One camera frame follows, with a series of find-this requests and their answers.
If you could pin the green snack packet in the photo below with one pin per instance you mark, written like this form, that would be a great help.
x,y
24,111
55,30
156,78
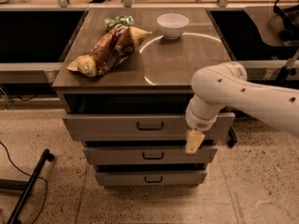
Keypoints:
x,y
111,22

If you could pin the brown yellow chip bag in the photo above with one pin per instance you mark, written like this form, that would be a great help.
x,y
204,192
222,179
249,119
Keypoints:
x,y
111,50

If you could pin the black headphones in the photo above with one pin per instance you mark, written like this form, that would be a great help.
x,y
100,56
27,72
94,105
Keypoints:
x,y
290,18

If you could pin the black stand leg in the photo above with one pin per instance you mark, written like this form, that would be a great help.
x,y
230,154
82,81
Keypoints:
x,y
25,187

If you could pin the white bowl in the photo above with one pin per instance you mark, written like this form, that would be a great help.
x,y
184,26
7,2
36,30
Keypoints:
x,y
172,25

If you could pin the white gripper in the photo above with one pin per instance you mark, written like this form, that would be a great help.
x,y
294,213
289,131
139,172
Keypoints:
x,y
199,122

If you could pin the grey drawer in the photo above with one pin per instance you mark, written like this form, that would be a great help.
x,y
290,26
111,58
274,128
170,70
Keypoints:
x,y
163,178
147,155
86,127

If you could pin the grey drawer cabinet wooden top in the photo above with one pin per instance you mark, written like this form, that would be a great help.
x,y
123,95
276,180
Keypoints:
x,y
154,80

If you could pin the black caster wheel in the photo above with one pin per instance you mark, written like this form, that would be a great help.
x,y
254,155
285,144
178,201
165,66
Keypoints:
x,y
232,138

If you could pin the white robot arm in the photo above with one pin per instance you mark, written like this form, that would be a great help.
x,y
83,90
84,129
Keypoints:
x,y
217,86

